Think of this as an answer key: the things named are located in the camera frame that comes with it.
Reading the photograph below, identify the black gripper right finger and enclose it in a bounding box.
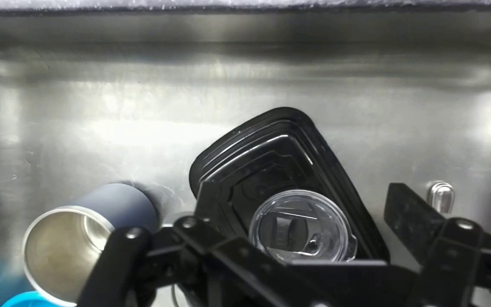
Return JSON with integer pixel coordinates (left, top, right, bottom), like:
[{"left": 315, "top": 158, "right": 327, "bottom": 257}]
[{"left": 383, "top": 182, "right": 491, "bottom": 307}]

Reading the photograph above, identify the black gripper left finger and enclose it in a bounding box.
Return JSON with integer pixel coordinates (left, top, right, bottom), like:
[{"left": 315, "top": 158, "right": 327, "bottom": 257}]
[{"left": 73, "top": 179, "right": 293, "bottom": 307}]

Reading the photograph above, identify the clear plastic tumbler lid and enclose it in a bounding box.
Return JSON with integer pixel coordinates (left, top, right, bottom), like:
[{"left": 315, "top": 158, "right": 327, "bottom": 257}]
[{"left": 247, "top": 187, "right": 359, "bottom": 264}]

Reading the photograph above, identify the black cup in sink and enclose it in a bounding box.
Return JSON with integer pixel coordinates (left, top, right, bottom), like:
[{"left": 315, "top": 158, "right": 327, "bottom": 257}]
[{"left": 187, "top": 106, "right": 392, "bottom": 264}]

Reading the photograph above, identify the stainless steel sink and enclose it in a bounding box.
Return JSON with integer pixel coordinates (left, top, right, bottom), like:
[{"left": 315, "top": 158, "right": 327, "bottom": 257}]
[{"left": 0, "top": 7, "right": 491, "bottom": 307}]

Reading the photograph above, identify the thin steel utensil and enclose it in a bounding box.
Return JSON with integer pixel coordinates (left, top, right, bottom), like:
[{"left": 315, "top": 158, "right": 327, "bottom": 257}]
[{"left": 424, "top": 179, "right": 456, "bottom": 216}]

